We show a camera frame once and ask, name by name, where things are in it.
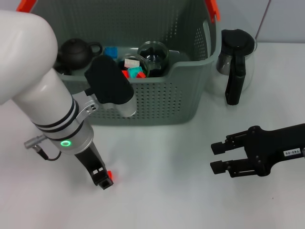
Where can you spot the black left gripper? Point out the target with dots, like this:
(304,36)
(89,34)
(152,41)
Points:
(91,162)

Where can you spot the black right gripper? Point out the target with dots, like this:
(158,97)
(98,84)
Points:
(274,144)

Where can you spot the small orange square brick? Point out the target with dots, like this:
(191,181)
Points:
(111,175)

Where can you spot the large orange sloped brick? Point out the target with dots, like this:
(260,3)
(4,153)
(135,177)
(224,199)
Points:
(125,74)

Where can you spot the small orange sloped brick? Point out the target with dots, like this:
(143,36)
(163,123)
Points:
(141,75)

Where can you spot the teal square building brick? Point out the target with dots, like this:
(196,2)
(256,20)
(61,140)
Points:
(134,71)

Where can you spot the glass teacup black sleeve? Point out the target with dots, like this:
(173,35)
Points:
(145,65)
(155,55)

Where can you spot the white building brick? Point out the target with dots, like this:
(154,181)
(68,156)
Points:
(131,63)

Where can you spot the blue square building brick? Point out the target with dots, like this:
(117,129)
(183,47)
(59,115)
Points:
(111,52)

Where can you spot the grey perforated storage basket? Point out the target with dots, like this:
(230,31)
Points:
(166,100)

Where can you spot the small black clay teacup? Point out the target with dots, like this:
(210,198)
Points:
(64,69)

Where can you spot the glass carafe black lid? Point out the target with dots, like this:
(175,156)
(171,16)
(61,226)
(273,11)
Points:
(238,43)

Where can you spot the black clay teapot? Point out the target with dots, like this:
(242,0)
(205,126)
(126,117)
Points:
(76,53)

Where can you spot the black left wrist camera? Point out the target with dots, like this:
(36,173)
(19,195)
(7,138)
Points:
(109,81)

